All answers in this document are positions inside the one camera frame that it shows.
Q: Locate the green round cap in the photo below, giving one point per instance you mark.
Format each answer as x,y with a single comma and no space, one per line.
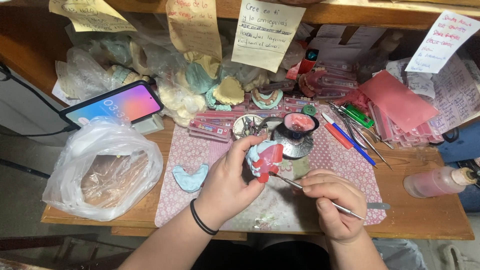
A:
309,110

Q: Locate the pile of boxed tooth strips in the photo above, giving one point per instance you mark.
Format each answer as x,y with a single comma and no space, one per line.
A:
335,78

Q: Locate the stack of pink tooth cards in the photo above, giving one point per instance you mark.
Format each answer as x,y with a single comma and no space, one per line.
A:
212,125

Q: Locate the red small container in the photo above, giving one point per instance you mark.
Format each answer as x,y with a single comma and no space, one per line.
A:
307,62

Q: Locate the person's right hand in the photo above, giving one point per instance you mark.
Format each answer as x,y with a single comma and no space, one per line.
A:
343,210

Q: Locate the red pen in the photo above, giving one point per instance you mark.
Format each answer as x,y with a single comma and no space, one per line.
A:
337,135

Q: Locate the plain blue dental cast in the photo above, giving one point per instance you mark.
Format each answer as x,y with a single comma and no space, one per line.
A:
189,178

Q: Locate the round tin of metal burs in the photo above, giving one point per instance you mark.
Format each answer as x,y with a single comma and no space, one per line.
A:
245,125

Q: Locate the metal dental pliers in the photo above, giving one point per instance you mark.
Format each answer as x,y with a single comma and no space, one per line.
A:
348,127

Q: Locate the blue and white pen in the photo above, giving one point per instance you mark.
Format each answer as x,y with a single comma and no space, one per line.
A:
354,144

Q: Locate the heap of bagged dental casts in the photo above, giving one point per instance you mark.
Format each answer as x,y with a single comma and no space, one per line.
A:
165,78

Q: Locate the flat metal spatula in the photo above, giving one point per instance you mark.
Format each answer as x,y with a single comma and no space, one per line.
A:
378,206

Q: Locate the teal cast with teeth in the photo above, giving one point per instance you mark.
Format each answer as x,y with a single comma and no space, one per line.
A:
267,99

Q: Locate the cream handwritten paper note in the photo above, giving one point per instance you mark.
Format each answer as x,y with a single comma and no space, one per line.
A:
266,33

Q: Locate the metal wax carving tool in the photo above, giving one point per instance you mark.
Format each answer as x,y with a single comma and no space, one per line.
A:
287,181

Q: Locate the plastic bottle of pink liquid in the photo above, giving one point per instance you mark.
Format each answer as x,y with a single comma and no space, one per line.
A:
431,182

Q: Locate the clear crumpled plastic bag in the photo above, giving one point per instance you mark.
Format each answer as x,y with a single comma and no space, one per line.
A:
93,168

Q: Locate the grey plastic bag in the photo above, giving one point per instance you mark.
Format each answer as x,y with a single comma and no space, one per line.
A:
401,255

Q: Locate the green lighter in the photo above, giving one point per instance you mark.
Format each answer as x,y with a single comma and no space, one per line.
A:
358,115

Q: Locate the white phone stand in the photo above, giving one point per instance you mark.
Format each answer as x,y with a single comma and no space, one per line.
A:
150,123

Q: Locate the person's black clothing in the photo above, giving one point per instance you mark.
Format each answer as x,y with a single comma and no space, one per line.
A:
258,257

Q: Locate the thin metal dental probe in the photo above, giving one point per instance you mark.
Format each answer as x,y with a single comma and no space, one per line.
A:
375,150

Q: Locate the black smartphone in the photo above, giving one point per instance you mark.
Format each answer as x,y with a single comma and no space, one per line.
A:
112,103

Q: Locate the pink denture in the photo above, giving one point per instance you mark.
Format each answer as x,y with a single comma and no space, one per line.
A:
309,82

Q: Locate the round metal burner base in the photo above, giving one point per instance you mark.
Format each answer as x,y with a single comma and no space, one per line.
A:
296,144

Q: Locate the yellow dental cast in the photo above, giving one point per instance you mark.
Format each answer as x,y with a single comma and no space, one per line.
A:
228,90

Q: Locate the white note with red writing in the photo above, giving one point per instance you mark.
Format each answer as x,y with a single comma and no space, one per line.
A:
442,41

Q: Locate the blue dental cast red wax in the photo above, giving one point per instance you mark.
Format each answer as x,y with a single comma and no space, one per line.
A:
264,159

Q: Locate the wooden shelf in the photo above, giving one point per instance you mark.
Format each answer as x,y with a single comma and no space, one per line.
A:
337,13

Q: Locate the yellow handwritten paper note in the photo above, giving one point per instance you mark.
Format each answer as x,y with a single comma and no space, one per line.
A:
90,13

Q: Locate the white paper with table grid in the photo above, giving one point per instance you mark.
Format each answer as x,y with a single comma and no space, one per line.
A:
455,93

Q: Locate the pink wax sheet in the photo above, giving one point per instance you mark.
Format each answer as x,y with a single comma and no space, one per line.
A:
397,99

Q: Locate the pink floral mat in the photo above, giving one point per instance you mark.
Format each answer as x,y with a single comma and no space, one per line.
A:
195,150

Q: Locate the brown handwritten paper note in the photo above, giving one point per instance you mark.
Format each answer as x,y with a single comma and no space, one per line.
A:
193,26

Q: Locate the black bowl of pink wax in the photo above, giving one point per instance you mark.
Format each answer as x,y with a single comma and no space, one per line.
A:
300,123

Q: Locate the person's left hand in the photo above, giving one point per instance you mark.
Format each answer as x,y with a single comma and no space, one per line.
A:
225,183

